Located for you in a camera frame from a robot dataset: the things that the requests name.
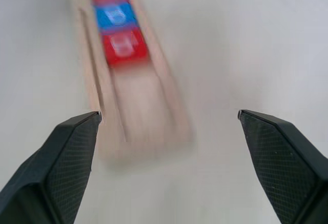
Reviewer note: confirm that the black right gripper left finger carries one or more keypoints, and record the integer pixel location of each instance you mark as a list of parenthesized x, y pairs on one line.
[(61, 167)]

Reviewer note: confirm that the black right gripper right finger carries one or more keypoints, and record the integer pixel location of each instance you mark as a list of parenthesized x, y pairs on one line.
[(279, 162)]

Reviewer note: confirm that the long wooden tray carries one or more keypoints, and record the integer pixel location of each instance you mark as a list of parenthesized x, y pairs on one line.
[(143, 106)]

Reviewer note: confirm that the blue letter block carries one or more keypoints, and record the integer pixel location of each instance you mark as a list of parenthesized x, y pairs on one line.
[(116, 16)]

